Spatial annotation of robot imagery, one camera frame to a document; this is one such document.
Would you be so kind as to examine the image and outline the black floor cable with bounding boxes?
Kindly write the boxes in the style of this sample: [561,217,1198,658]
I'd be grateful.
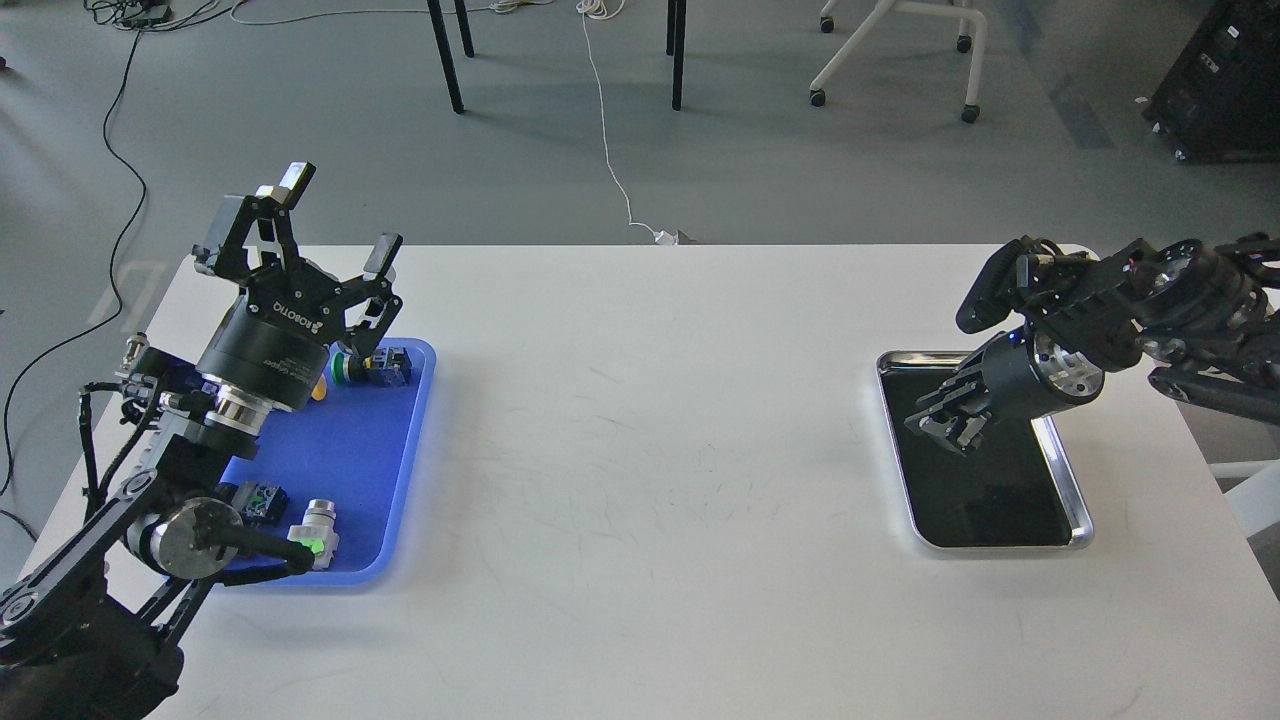
[0,0,230,541]

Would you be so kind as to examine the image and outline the black equipment case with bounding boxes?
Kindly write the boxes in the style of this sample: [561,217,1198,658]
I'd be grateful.
[1142,1,1279,164]

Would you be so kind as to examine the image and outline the black table legs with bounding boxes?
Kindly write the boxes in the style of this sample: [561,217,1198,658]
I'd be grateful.
[426,0,689,114]

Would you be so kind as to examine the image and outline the silver metal tray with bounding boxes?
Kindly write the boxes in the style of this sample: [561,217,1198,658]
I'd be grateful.
[876,350,1094,555]

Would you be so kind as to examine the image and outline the white floor cable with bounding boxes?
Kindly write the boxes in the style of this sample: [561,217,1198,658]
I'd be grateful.
[230,0,681,245]

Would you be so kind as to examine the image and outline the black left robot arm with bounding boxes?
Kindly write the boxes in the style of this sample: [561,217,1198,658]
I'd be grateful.
[3,161,402,719]

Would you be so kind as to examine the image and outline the black blue contact block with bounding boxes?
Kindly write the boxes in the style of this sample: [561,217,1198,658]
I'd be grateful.
[230,482,291,527]

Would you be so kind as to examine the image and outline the white wheeled chair base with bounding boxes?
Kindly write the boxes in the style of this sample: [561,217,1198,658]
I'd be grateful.
[806,1,989,126]

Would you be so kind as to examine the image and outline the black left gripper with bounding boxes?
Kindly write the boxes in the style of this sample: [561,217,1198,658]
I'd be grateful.
[193,161,403,411]

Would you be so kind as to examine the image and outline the silver green indicator part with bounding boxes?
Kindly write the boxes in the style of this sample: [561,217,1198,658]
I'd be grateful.
[285,498,340,571]

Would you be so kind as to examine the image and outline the blue plastic tray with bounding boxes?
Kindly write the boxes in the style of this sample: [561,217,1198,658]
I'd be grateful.
[221,337,436,591]

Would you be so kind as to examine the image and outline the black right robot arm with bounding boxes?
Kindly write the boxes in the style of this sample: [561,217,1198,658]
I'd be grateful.
[905,233,1279,454]

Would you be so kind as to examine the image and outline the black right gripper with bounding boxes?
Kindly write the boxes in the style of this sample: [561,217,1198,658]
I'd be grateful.
[902,328,1105,455]

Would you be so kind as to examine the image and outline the white table corner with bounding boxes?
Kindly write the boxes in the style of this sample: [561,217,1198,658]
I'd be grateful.
[1210,459,1279,538]

